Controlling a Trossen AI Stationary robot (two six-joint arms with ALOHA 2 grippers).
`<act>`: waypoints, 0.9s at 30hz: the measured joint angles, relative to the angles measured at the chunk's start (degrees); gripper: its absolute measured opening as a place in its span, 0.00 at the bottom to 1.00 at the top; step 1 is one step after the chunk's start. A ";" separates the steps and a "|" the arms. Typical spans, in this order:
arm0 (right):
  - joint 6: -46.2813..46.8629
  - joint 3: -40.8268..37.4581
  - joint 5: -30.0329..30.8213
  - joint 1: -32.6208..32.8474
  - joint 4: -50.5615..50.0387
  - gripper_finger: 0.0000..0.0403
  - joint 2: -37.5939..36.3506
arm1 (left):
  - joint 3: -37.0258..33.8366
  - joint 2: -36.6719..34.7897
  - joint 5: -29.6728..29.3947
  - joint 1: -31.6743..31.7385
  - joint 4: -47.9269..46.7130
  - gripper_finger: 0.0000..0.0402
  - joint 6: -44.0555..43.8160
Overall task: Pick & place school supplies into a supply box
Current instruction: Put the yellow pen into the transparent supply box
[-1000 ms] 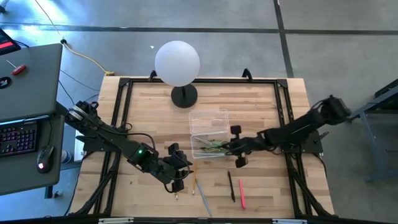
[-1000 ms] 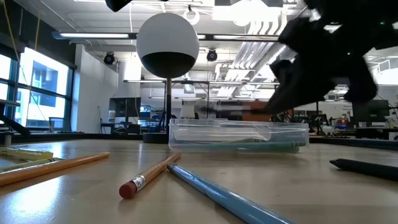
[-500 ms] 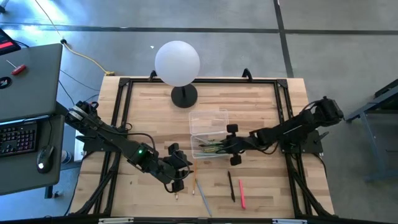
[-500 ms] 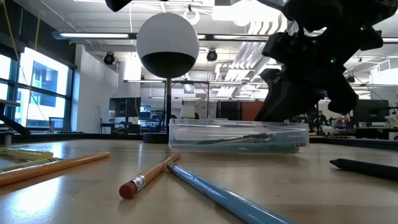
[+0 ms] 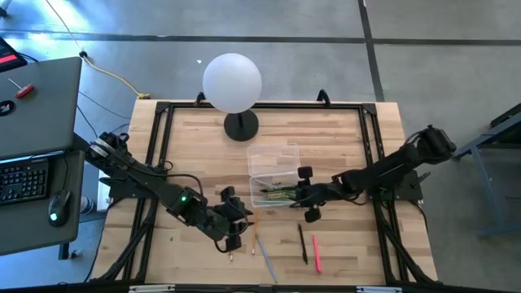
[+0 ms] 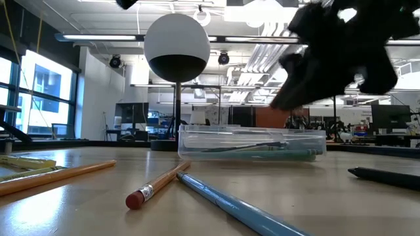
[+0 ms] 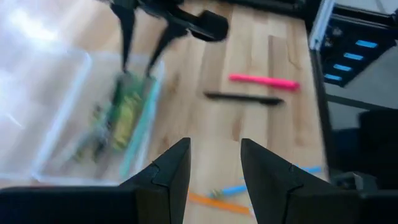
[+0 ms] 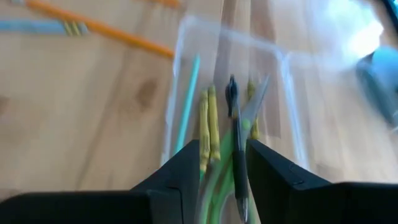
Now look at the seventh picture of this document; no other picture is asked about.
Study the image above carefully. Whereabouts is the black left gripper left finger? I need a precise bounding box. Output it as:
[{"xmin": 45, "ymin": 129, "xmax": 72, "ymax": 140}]
[{"xmin": 0, "ymin": 138, "xmax": 192, "ymax": 224}]

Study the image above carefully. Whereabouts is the yellow highlighter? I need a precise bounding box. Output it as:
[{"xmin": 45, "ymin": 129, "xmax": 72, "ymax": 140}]
[{"xmin": 111, "ymin": 91, "xmax": 144, "ymax": 152}]

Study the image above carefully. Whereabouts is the pink highlighter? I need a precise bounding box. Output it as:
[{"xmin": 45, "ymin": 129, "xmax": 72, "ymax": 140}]
[{"xmin": 229, "ymin": 73, "xmax": 302, "ymax": 92}]

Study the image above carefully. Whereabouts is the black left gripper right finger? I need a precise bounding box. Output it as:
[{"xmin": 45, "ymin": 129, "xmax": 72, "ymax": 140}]
[{"xmin": 241, "ymin": 138, "xmax": 398, "ymax": 224}]

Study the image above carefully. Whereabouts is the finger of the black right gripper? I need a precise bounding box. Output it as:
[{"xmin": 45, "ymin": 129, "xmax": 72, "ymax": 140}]
[
  {"xmin": 145, "ymin": 24, "xmax": 189, "ymax": 77},
  {"xmin": 109, "ymin": 4, "xmax": 136, "ymax": 73}
]

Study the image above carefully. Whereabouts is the silver frame bracket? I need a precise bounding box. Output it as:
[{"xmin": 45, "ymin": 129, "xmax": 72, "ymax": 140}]
[{"xmin": 308, "ymin": 0, "xmax": 336, "ymax": 51}]

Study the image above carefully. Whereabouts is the blue pencil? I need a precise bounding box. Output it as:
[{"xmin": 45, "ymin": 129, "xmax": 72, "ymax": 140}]
[{"xmin": 210, "ymin": 166, "xmax": 323, "ymax": 199}]

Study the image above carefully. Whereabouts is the orange wooden pencil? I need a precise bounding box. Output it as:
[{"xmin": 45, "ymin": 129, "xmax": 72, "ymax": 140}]
[{"xmin": 187, "ymin": 192, "xmax": 253, "ymax": 216}]

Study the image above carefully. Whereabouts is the black box with blue lights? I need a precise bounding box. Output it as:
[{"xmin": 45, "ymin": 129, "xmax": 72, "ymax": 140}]
[{"xmin": 320, "ymin": 4, "xmax": 398, "ymax": 88}]

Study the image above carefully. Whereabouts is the clear plastic supply box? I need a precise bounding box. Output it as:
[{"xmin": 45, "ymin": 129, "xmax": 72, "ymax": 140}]
[{"xmin": 0, "ymin": 48, "xmax": 166, "ymax": 187}]

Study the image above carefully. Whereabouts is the black pen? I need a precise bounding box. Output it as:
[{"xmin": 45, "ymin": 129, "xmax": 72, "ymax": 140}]
[{"xmin": 203, "ymin": 91, "xmax": 285, "ymax": 107}]

